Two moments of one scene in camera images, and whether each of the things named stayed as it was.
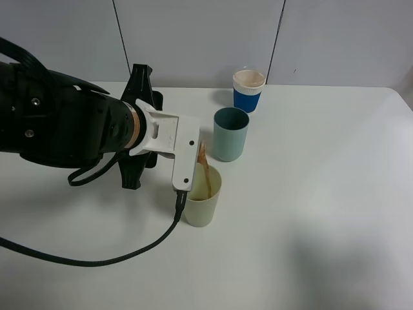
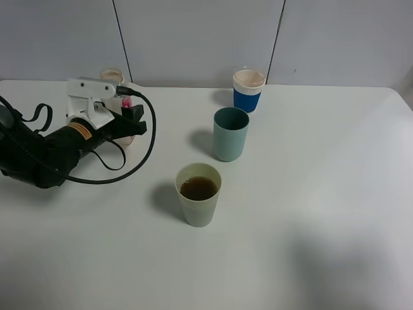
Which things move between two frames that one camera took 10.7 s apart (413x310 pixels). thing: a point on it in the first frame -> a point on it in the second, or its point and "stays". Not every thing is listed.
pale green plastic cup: (201, 201) stays
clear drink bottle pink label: (201, 157) -> (118, 103)
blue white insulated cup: (248, 86) stays
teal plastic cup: (230, 126) stays
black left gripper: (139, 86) -> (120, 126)
